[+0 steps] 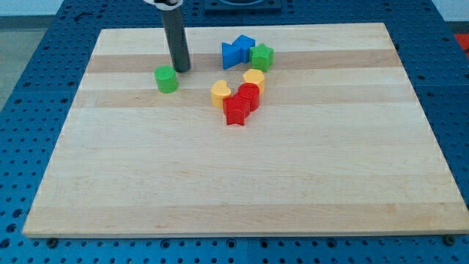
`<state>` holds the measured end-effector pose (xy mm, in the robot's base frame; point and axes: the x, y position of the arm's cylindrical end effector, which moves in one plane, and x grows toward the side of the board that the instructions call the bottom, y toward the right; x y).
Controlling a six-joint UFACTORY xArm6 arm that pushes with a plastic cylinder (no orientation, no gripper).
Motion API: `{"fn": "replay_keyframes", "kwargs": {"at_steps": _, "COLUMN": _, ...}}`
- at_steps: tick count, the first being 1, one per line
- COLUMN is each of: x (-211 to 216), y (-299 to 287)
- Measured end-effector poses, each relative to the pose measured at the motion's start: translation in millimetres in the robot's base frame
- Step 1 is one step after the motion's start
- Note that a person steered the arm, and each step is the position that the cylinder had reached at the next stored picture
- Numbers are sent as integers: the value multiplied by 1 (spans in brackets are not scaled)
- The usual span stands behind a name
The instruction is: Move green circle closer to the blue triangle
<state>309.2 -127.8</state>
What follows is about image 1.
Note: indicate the red cylinder block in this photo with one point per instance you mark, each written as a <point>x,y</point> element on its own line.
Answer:
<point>250,92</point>

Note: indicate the light wooden board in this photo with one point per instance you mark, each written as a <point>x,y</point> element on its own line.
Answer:
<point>339,145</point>

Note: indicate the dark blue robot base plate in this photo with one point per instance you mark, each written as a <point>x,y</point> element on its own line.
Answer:
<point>222,6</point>

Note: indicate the blue cube block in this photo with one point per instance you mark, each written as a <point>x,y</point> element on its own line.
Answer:
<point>244,43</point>

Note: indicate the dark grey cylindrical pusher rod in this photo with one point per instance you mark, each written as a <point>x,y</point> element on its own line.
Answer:
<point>176,39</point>

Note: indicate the red star block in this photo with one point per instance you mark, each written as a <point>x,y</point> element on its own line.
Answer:
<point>236,109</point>

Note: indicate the yellow heart block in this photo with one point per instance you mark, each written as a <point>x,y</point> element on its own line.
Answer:
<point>219,92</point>

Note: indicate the green star block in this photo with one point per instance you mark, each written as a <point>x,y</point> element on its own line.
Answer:
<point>261,57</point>

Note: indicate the white rod mount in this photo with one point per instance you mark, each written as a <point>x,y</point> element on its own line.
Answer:
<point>165,3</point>

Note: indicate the yellow hexagon block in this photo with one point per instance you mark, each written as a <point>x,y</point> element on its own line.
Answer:
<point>257,77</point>

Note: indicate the blue triangle block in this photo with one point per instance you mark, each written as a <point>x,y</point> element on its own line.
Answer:
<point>231,55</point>

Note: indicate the green cylinder block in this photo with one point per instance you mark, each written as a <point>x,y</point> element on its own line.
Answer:
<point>166,79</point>

